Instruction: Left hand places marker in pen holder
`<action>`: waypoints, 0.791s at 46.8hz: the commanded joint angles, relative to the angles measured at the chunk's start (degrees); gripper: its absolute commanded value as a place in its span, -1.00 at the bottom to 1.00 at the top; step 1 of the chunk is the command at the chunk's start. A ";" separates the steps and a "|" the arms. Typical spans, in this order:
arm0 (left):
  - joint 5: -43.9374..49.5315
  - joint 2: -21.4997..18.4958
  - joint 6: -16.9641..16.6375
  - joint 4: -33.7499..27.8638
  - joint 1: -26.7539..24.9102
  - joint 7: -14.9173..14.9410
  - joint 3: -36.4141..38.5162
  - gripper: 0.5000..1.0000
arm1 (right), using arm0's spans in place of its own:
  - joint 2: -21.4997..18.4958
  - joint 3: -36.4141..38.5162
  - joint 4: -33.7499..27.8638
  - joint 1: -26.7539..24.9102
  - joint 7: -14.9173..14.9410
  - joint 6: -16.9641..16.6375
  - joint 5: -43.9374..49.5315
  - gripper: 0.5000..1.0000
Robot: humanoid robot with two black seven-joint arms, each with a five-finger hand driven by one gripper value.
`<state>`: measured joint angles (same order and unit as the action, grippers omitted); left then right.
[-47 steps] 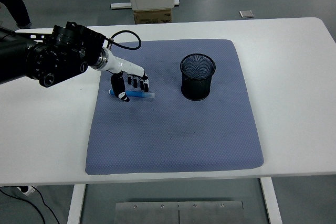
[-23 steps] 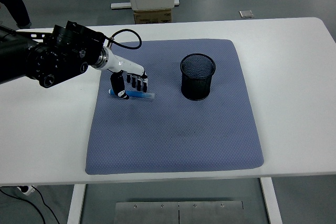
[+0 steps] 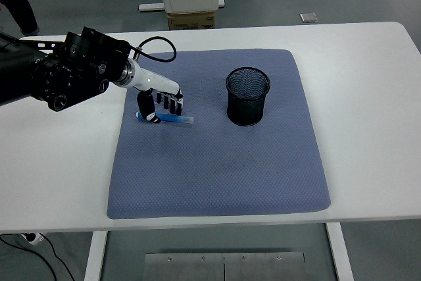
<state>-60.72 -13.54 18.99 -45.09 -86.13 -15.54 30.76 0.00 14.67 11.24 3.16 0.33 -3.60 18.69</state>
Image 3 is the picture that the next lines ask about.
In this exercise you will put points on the small grey floor plate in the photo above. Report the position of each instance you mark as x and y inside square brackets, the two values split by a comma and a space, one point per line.
[308, 17]

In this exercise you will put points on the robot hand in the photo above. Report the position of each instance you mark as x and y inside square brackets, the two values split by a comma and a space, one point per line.
[158, 83]

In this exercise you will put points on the grey metal plate with screws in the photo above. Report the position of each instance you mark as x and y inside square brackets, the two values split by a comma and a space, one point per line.
[197, 268]

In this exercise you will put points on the white power strip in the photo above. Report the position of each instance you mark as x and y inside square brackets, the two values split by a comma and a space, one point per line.
[33, 238]

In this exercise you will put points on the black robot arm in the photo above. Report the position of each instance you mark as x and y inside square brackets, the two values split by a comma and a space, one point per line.
[82, 64]

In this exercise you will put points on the blue-grey textured mat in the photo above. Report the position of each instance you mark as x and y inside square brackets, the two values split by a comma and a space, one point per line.
[213, 169]

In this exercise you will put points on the blue marker with clear cap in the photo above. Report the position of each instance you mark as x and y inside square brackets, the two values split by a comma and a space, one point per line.
[177, 118]

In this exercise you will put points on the cardboard box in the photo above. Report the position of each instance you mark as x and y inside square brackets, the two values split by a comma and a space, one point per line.
[190, 21]

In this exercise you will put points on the white table leg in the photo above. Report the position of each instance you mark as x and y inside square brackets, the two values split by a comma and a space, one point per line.
[95, 254]
[340, 254]

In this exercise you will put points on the black mesh pen holder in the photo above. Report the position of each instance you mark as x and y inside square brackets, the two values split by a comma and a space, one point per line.
[246, 110]

